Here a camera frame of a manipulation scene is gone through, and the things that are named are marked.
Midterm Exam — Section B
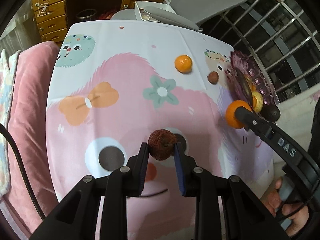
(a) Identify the person's right hand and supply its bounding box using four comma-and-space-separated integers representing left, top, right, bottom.
262, 178, 309, 237

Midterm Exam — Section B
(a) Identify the dark avocado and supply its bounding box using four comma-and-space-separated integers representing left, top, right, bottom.
260, 104, 280, 122

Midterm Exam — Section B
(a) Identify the white butterfly curtain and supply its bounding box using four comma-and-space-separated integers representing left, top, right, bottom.
276, 83, 319, 150

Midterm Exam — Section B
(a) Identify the cartoon printed tablecloth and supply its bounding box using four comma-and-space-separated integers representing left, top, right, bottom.
44, 19, 281, 240

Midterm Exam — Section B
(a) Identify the white lace cover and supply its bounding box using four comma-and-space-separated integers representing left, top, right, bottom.
1, 0, 42, 56

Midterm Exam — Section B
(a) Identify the metal window grille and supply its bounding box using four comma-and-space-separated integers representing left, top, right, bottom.
202, 0, 319, 102

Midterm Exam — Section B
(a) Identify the small dark red fruit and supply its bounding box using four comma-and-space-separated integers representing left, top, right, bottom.
207, 71, 219, 85

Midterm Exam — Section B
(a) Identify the pink glass fruit bowl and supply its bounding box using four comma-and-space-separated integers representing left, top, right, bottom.
231, 50, 276, 105

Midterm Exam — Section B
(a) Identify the grey office chair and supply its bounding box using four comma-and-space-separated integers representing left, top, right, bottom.
111, 0, 247, 32

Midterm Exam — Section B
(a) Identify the white storage box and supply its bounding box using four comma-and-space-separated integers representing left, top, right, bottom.
134, 1, 176, 22

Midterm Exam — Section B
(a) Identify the floral quilt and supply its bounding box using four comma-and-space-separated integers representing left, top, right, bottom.
0, 49, 21, 198

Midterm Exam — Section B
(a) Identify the orange tangerine front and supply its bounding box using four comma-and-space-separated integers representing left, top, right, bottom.
246, 79, 256, 92

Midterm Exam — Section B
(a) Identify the orange tangerine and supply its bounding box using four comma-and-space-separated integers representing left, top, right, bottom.
246, 79, 256, 92
225, 100, 253, 129

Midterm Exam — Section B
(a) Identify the wrinkled brown red fruit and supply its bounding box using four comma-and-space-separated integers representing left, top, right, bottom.
148, 129, 177, 161

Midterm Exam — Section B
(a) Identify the pink blanket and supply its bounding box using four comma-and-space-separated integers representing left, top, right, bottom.
4, 41, 59, 236

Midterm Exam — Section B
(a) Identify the black waste basket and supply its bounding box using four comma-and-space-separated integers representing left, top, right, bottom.
76, 9, 97, 22

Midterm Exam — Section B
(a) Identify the black cable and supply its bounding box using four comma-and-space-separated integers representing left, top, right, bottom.
0, 123, 47, 221

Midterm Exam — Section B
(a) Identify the small orange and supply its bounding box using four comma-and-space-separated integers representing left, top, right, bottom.
174, 55, 193, 74

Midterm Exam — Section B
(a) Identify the wooden desk with drawers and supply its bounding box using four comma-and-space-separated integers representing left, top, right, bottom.
31, 0, 163, 45

